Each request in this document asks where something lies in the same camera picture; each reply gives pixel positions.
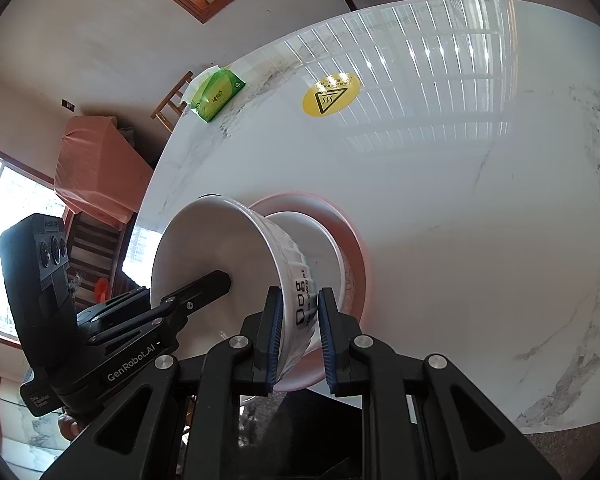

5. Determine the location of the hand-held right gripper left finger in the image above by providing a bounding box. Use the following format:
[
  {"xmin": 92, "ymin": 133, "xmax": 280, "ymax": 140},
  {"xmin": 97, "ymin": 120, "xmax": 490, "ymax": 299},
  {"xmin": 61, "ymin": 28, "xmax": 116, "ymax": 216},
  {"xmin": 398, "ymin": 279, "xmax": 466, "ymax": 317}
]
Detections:
[{"xmin": 40, "ymin": 286, "xmax": 284, "ymax": 480}]

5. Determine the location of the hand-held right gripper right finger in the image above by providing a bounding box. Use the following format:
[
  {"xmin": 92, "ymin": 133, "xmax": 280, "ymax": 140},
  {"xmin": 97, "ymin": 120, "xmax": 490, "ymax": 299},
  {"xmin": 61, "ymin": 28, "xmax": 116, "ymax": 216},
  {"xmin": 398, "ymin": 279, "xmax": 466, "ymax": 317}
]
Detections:
[{"xmin": 317, "ymin": 287, "xmax": 563, "ymax": 480}]

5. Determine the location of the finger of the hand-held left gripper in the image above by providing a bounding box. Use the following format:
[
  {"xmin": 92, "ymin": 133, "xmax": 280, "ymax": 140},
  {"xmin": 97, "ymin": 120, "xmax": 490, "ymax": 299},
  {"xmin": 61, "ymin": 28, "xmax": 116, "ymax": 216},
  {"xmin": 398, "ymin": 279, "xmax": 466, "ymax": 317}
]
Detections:
[{"xmin": 164, "ymin": 270, "xmax": 232, "ymax": 314}]

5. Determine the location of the white ribbed bowl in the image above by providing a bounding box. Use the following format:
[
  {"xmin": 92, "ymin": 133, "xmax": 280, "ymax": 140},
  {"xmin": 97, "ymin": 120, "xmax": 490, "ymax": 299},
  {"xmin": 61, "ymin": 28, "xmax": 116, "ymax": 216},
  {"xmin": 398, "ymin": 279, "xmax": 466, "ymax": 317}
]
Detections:
[{"xmin": 150, "ymin": 196, "xmax": 331, "ymax": 392}]

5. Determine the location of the large pink bowl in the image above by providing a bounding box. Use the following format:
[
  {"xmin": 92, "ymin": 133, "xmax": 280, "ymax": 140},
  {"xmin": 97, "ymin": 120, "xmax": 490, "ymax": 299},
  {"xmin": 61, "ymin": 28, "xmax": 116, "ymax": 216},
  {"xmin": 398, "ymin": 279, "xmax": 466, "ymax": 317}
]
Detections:
[{"xmin": 247, "ymin": 191, "xmax": 368, "ymax": 393}]

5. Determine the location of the white bowl with blue cartoon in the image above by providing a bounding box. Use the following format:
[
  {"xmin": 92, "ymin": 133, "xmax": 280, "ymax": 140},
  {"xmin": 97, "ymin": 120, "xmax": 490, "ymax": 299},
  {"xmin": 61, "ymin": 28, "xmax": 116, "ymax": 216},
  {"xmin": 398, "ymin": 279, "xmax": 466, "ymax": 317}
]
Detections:
[{"xmin": 265, "ymin": 211, "xmax": 355, "ymax": 358}]

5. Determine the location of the person's left hand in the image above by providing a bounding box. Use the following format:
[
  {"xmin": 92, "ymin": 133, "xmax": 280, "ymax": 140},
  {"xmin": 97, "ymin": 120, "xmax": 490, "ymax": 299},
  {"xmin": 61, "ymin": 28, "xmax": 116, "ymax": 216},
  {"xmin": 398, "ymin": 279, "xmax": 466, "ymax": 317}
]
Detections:
[{"xmin": 57, "ymin": 409, "xmax": 88, "ymax": 443}]

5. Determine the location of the dark slatted wooden furniture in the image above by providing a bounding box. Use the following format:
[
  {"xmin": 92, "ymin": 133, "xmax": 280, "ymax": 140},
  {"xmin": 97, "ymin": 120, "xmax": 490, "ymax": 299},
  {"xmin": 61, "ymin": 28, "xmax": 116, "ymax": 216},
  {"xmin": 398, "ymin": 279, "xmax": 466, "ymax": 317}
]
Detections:
[{"xmin": 65, "ymin": 209, "xmax": 137, "ymax": 311}]

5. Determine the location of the small wood-framed window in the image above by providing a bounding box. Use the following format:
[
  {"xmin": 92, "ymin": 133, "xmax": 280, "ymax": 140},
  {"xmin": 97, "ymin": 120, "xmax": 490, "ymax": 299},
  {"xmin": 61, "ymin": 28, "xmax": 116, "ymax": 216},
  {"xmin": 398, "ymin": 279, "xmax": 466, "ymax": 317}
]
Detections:
[{"xmin": 0, "ymin": 150, "xmax": 72, "ymax": 346}]

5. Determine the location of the orange cloth-covered furniture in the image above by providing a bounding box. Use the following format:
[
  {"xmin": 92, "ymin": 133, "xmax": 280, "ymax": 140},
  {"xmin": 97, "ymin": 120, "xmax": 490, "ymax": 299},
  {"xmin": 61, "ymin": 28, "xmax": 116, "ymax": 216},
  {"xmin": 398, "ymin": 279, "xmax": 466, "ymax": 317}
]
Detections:
[{"xmin": 54, "ymin": 115, "xmax": 156, "ymax": 227}]

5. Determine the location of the light wooden chair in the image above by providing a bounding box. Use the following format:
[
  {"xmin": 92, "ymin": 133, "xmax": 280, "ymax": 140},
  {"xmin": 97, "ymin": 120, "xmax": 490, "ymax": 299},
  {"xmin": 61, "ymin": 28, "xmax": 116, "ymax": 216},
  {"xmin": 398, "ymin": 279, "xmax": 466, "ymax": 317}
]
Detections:
[{"xmin": 151, "ymin": 71, "xmax": 195, "ymax": 133}]

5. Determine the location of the green tissue pack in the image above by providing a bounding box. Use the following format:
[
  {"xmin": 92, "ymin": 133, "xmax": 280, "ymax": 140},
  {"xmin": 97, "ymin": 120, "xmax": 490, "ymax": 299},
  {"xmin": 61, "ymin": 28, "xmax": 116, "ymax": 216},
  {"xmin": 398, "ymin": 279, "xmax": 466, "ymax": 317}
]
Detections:
[{"xmin": 182, "ymin": 65, "xmax": 247, "ymax": 123}]

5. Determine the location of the yellow round warning sticker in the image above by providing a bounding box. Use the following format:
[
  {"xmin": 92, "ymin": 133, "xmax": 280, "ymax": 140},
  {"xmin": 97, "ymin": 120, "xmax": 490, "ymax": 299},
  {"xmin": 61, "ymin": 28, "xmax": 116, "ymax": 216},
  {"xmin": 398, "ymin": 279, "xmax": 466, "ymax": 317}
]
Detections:
[{"xmin": 301, "ymin": 72, "xmax": 361, "ymax": 117}]

